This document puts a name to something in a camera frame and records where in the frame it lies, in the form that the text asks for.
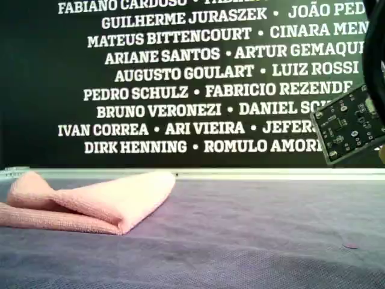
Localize pink terry cloth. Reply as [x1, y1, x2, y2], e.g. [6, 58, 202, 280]
[0, 170, 177, 235]

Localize grey mesh table cover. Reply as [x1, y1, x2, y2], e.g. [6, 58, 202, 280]
[0, 177, 385, 289]

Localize left wrist camera circuit board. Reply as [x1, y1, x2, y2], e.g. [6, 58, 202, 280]
[310, 85, 382, 167]

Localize thick black cable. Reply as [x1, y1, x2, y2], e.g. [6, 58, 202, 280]
[360, 0, 385, 103]

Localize aluminium table edge rail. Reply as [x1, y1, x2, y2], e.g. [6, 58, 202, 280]
[0, 167, 385, 181]

